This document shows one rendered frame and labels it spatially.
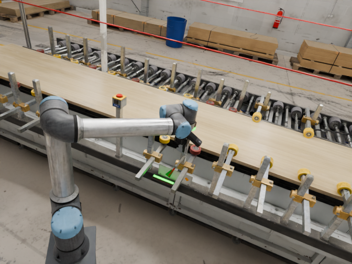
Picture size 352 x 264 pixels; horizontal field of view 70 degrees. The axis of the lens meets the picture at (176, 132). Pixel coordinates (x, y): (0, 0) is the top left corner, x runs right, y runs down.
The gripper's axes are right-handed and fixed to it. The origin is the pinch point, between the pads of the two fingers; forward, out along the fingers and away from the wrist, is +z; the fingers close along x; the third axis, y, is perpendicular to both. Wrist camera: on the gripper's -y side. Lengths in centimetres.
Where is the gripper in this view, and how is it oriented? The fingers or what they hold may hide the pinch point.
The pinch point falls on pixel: (184, 154)
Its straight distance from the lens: 160.9
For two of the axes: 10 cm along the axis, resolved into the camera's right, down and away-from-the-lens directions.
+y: -9.2, -3.2, 2.4
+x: -3.8, 4.9, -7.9
